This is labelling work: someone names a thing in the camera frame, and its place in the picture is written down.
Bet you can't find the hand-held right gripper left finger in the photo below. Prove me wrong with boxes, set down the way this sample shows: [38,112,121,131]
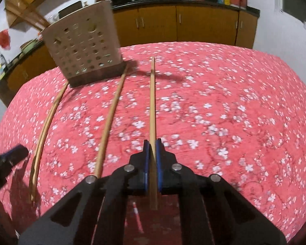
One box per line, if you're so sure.
[18,140,151,245]

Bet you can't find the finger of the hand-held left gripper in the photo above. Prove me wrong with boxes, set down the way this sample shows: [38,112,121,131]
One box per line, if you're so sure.
[0,144,30,180]

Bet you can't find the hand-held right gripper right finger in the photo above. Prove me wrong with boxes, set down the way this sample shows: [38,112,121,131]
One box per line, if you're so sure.
[155,138,287,245]

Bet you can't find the beige perforated utensil holder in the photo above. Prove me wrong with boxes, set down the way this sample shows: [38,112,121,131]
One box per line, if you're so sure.
[42,0,127,87]

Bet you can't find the red floral tablecloth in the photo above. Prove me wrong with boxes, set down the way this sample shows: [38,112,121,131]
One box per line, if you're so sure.
[0,41,306,245]

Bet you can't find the green basin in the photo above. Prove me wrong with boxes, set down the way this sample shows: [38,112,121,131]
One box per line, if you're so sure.
[20,39,41,54]

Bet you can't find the hanging red plastic bag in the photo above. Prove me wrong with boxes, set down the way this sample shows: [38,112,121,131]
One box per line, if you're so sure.
[0,29,12,49]

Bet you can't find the wooden base cabinets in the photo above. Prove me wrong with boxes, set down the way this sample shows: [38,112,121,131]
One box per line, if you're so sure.
[0,3,258,92]

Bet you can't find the dark cutting board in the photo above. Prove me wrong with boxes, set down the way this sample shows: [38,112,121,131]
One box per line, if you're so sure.
[58,0,83,18]

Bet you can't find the black countertop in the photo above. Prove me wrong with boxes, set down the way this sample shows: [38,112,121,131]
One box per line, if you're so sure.
[0,0,261,82]

